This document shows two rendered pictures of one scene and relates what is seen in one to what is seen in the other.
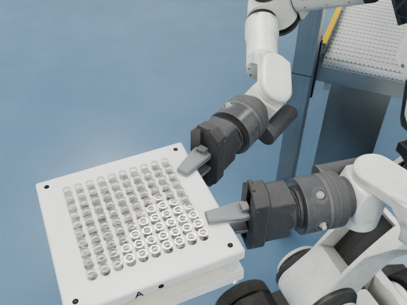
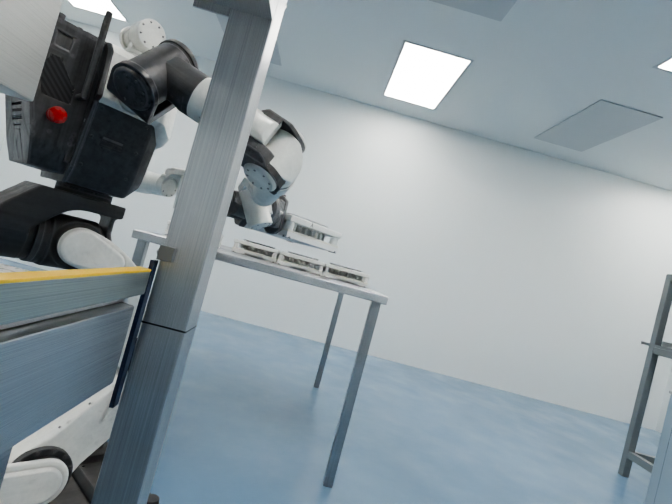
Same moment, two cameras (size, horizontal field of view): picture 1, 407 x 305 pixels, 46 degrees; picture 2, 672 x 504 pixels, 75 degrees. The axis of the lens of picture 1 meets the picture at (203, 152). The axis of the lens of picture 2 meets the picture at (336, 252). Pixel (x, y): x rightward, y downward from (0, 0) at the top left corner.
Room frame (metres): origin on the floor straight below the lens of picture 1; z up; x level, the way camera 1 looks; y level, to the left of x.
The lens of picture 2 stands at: (1.88, -0.39, 0.92)
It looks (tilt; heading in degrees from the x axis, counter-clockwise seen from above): 2 degrees up; 155
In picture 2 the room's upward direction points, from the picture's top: 15 degrees clockwise
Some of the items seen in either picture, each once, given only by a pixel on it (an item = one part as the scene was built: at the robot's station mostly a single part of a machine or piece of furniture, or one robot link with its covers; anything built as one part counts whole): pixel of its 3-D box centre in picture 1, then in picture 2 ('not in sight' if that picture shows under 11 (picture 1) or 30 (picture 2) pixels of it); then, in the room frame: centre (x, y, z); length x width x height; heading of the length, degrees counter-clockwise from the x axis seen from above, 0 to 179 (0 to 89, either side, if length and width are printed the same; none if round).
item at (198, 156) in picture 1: (192, 160); not in sight; (0.56, 0.02, 1.04); 0.06 x 0.03 x 0.02; 145
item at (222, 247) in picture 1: (133, 218); (293, 222); (0.45, 0.10, 1.03); 0.25 x 0.24 x 0.02; 23
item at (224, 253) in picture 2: not in sight; (273, 264); (-0.60, 0.42, 0.83); 1.50 x 1.10 x 0.04; 159
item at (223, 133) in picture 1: (221, 138); (271, 211); (0.63, -0.03, 1.02); 0.12 x 0.10 x 0.13; 145
